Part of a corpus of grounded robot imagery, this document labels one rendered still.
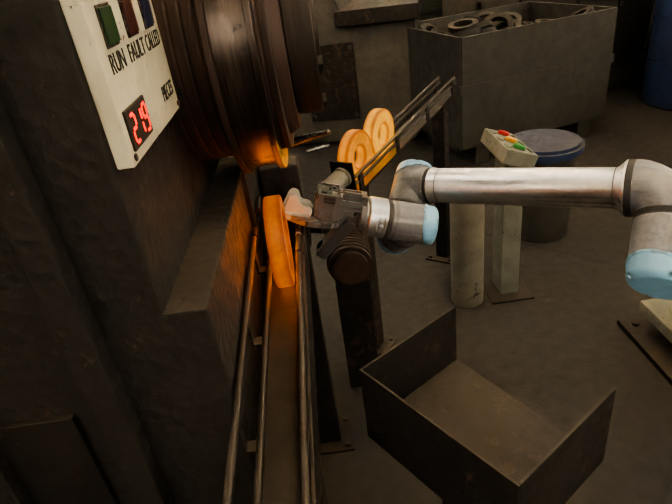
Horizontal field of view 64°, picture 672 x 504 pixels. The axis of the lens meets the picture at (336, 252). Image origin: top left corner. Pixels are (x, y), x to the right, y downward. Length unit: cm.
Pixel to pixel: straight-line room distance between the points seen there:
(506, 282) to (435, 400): 129
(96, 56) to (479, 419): 69
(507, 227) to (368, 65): 201
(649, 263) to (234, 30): 81
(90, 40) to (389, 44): 317
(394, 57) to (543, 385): 248
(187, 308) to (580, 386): 137
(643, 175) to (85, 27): 97
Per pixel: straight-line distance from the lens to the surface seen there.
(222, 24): 83
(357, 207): 119
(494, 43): 322
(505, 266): 209
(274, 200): 102
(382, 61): 372
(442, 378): 92
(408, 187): 135
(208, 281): 75
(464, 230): 191
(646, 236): 114
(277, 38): 88
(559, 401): 177
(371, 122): 164
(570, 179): 122
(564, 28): 348
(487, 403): 90
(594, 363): 192
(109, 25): 65
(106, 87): 61
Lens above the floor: 124
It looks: 30 degrees down
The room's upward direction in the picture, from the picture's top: 8 degrees counter-clockwise
